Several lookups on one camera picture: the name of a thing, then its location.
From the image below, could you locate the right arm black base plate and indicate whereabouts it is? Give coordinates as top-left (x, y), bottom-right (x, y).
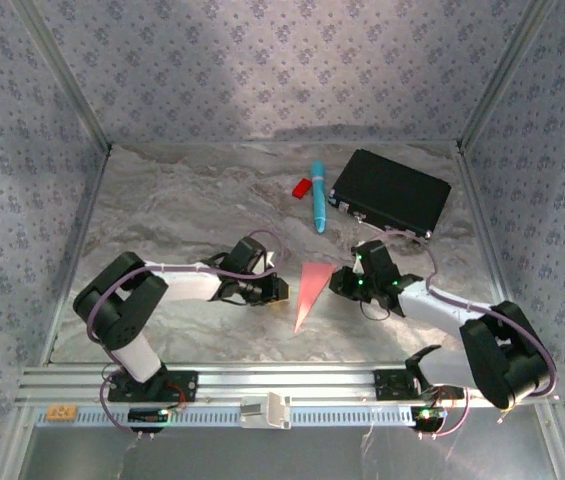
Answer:
top-left (372, 368), bottom-right (465, 401)

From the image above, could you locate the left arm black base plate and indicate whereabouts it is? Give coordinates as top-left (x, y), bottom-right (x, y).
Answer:
top-left (107, 369), bottom-right (199, 403)

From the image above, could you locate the left black electronics module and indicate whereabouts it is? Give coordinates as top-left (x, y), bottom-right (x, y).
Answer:
top-left (128, 407), bottom-right (171, 424)

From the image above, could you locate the white plastic bracket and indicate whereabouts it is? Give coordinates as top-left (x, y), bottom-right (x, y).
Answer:
top-left (239, 391), bottom-right (293, 431)

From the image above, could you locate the black case with chrome latches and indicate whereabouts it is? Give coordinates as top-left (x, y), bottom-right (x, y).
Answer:
top-left (327, 148), bottom-right (453, 246)

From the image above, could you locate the pink square paper sheet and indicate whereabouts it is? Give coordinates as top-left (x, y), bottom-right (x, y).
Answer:
top-left (293, 262), bottom-right (339, 335)

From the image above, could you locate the aluminium frame leg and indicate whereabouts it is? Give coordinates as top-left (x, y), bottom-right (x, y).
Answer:
top-left (0, 404), bottom-right (38, 480)
top-left (534, 402), bottom-right (565, 480)

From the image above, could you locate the white slotted cable duct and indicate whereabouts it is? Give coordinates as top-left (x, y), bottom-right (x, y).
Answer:
top-left (34, 404), bottom-right (413, 429)

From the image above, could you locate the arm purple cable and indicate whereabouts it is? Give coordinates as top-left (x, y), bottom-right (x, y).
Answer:
top-left (85, 228), bottom-right (291, 437)
top-left (384, 227), bottom-right (559, 440)

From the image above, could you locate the aluminium front mounting rail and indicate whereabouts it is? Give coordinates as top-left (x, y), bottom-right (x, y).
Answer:
top-left (15, 363), bottom-right (561, 407)

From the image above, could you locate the black electronics module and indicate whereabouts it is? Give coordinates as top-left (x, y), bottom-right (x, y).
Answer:
top-left (410, 405), bottom-right (449, 432)
top-left (128, 407), bottom-right (171, 424)

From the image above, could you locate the aluminium table side rail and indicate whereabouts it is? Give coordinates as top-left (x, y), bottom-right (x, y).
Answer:
top-left (454, 147), bottom-right (531, 364)
top-left (39, 147), bottom-right (113, 366)

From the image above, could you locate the light blue pen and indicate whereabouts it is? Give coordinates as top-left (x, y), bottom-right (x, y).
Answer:
top-left (310, 160), bottom-right (329, 235)

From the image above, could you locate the orange label tag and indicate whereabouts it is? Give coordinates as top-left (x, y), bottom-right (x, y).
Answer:
top-left (46, 405), bottom-right (79, 422)

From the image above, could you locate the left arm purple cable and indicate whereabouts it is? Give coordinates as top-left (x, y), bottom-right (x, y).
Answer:
top-left (85, 228), bottom-right (291, 437)

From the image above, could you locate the right black electronics module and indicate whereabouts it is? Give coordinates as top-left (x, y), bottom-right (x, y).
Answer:
top-left (410, 405), bottom-right (449, 432)

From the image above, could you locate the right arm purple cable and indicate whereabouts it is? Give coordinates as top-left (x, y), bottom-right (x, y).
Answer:
top-left (384, 227), bottom-right (559, 440)

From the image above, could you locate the aluminium corner post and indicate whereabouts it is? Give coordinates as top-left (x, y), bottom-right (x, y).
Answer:
top-left (456, 0), bottom-right (562, 154)
top-left (14, 0), bottom-right (114, 154)

